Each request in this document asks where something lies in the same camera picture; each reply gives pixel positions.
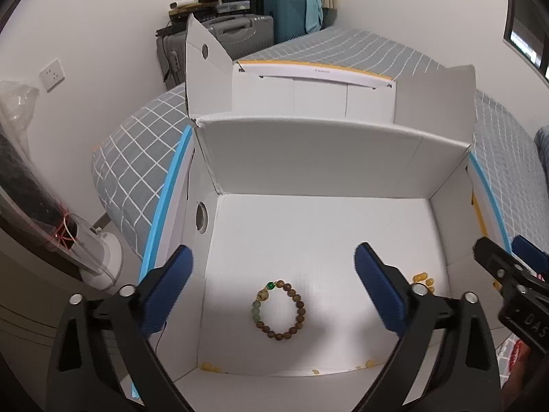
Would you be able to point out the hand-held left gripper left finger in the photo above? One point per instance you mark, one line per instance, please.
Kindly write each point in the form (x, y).
(171, 283)

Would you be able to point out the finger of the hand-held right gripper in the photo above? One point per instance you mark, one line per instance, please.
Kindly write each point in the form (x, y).
(532, 253)
(493, 259)

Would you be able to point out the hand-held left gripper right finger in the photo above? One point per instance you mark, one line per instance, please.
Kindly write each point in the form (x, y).
(377, 283)

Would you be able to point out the white cardboard box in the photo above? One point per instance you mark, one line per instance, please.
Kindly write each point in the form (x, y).
(300, 231)

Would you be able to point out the red packet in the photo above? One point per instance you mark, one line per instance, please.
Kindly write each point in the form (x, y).
(512, 354)

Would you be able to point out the white appliance base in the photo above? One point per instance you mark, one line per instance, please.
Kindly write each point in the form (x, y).
(101, 257)

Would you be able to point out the bed with grey checked sheet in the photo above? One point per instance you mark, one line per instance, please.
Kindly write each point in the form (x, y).
(128, 167)

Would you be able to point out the clear plastic bag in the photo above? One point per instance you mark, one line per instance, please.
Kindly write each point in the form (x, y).
(25, 171)

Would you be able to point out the dark framed window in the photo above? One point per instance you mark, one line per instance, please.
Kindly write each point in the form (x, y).
(525, 30)

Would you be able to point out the grey suitcase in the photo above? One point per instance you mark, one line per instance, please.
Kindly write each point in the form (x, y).
(240, 32)

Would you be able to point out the light blue towel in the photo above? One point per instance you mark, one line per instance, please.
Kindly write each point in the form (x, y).
(314, 10)

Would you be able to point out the black boxes on suitcase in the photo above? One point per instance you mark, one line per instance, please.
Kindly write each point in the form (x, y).
(206, 2)

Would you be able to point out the teal suitcase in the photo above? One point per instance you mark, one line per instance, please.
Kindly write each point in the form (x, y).
(287, 13)

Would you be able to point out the white wall socket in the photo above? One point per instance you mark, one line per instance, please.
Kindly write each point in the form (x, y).
(52, 74)

